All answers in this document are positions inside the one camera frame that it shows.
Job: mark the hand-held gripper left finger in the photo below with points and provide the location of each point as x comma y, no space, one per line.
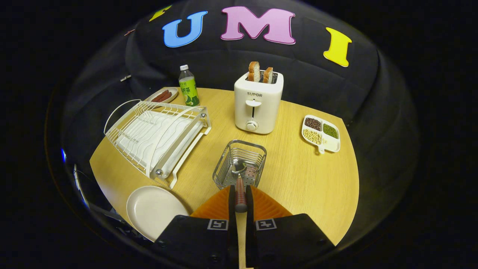
232,243

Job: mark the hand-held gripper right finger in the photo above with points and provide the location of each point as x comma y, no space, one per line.
249,243

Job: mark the beige round plate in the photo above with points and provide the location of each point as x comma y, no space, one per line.
153,213

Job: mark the white divided dish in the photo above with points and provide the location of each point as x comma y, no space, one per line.
331,145

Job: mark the small grey plate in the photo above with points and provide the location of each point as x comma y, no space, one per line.
174,90

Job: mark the pile of yellow soybeans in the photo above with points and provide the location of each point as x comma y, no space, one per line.
312,136

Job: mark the white toaster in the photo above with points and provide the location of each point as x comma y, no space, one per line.
257,112

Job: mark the pile of red beans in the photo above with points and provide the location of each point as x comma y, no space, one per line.
313,123

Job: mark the pile of green beans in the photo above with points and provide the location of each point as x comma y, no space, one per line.
330,131

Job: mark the green label drink bottle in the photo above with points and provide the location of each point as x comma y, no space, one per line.
188,93

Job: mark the red meat piece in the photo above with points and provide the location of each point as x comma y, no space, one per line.
166,97
160,96

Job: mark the black backdrop cloth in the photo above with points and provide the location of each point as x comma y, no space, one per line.
317,82

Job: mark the small white clip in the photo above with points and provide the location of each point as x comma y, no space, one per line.
126,77

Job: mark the small pink clip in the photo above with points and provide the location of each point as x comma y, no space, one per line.
129,32

